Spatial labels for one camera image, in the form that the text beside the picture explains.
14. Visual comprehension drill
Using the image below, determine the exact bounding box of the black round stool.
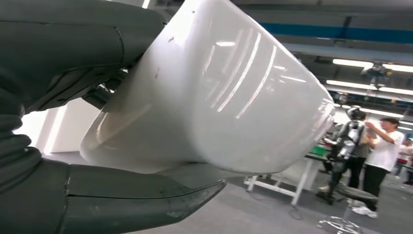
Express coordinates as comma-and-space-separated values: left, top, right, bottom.
318, 184, 380, 234

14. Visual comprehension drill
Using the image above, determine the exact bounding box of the person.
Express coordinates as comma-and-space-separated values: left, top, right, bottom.
392, 138, 413, 186
352, 117, 406, 218

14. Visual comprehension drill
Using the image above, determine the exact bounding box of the ceiling light strip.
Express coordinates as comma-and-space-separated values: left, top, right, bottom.
332, 58, 374, 68
382, 63, 413, 73
326, 79, 378, 90
379, 86, 413, 96

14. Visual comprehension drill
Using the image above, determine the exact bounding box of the white table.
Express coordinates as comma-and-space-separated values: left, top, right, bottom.
244, 152, 326, 207

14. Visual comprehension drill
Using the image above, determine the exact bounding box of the silver humanoid robot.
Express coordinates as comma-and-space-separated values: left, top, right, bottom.
318, 106, 369, 206

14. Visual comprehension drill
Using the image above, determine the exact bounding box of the green plastic crate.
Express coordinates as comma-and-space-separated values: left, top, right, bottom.
311, 145, 330, 157

